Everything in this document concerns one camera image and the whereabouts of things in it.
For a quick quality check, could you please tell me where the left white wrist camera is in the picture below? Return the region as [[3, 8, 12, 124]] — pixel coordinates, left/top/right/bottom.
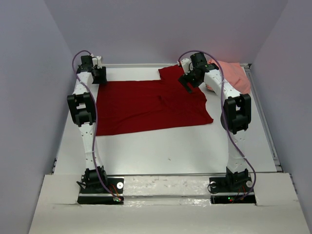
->
[[92, 56, 103, 69]]

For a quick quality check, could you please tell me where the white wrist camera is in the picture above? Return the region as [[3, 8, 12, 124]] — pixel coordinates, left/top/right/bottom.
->
[[92, 56, 103, 69], [179, 58, 193, 74]]

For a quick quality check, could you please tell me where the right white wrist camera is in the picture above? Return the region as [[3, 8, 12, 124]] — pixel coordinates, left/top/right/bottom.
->
[[179, 58, 193, 74]]

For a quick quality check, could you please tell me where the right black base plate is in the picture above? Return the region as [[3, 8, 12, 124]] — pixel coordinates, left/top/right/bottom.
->
[[207, 176, 256, 204]]

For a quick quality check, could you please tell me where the aluminium rail back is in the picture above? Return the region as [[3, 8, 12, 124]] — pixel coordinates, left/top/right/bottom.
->
[[78, 62, 252, 69]]

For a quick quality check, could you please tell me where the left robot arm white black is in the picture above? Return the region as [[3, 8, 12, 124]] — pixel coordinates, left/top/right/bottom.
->
[[67, 53, 109, 194]]

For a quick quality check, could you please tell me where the aluminium rail right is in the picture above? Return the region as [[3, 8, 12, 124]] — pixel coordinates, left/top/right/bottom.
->
[[244, 68, 284, 173]]

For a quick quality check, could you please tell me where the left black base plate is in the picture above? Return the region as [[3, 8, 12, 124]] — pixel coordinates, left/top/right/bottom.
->
[[76, 176, 124, 205]]

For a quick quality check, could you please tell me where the red t shirt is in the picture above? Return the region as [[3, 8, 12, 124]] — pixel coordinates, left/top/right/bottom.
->
[[97, 65, 214, 136]]

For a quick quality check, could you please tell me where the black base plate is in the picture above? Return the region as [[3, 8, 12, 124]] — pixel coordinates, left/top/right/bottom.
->
[[76, 176, 124, 205], [207, 176, 256, 204]]

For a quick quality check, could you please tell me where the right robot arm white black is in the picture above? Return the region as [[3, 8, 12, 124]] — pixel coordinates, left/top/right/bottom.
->
[[178, 50, 253, 194]]

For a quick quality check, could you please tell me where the pink t shirt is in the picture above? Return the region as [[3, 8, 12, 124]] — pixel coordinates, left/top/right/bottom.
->
[[219, 61, 251, 94]]

